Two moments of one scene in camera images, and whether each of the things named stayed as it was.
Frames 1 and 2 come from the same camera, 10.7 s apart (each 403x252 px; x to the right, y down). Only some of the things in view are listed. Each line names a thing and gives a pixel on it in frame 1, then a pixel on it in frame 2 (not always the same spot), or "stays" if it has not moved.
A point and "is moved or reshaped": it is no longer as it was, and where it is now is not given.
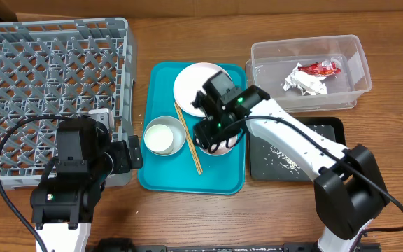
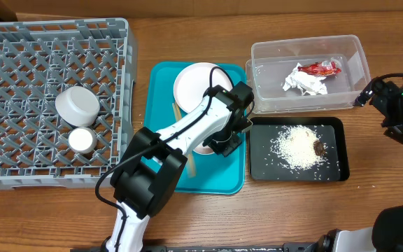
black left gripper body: [116, 160] → [227, 141]
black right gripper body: [206, 136] → [402, 132]
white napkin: [307, 82] stays
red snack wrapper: [320, 68] stays
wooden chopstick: [190, 139] → [191, 166]
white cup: [164, 136] is moved or reshaped
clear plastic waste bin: [310, 74] stays
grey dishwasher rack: [33, 68] stays
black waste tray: [268, 164] stays
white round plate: [191, 80] stays
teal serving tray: [180, 172] stays
